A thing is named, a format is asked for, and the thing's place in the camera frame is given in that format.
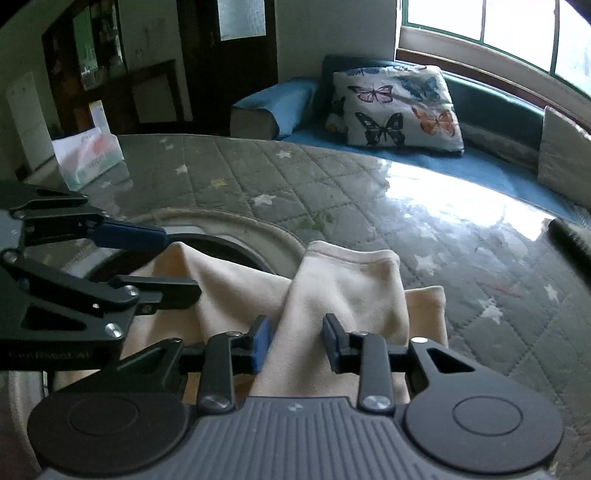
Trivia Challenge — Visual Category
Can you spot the dark door with glass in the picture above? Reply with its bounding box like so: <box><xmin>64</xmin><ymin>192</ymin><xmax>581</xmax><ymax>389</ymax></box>
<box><xmin>176</xmin><ymin>1</ymin><xmax>277</xmax><ymax>135</ymax></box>

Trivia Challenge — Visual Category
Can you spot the butterfly print pillow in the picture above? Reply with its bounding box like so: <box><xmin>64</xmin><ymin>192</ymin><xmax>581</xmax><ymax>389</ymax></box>
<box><xmin>325</xmin><ymin>65</ymin><xmax>464</xmax><ymax>154</ymax></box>

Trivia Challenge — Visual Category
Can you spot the blue bench sofa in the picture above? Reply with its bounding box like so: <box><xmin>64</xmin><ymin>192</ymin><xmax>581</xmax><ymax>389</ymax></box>
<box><xmin>229</xmin><ymin>55</ymin><xmax>591</xmax><ymax>222</ymax></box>

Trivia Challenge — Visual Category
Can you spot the grey quilted star table cover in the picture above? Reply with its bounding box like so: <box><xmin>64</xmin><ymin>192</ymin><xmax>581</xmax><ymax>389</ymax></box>
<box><xmin>0</xmin><ymin>133</ymin><xmax>591</xmax><ymax>480</ymax></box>

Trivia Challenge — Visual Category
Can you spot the blue sofa armrest cushion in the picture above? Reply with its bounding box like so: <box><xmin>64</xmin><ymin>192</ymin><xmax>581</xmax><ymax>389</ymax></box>
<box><xmin>229</xmin><ymin>78</ymin><xmax>320</xmax><ymax>140</ymax></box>

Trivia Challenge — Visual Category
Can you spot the grey plain pillow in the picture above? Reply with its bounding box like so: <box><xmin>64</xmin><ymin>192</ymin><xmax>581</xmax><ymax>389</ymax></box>
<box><xmin>538</xmin><ymin>106</ymin><xmax>591</xmax><ymax>209</ymax></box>

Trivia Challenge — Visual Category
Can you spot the cream beige garment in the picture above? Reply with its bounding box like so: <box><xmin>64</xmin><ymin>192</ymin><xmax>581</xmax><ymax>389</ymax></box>
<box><xmin>55</xmin><ymin>239</ymin><xmax>450</xmax><ymax>407</ymax></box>

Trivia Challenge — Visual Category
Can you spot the tissue pack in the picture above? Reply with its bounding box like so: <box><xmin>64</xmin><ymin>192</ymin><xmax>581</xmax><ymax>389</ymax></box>
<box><xmin>52</xmin><ymin>127</ymin><xmax>124</xmax><ymax>191</ymax></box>

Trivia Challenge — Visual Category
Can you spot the window with green frame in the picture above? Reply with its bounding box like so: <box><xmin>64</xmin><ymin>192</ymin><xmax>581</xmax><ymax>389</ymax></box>
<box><xmin>402</xmin><ymin>1</ymin><xmax>590</xmax><ymax>96</ymax></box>

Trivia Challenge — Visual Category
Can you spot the dark wooden cabinet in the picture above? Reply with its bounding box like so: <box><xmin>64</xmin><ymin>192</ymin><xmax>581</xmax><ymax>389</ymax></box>
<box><xmin>41</xmin><ymin>1</ymin><xmax>184</xmax><ymax>136</ymax></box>

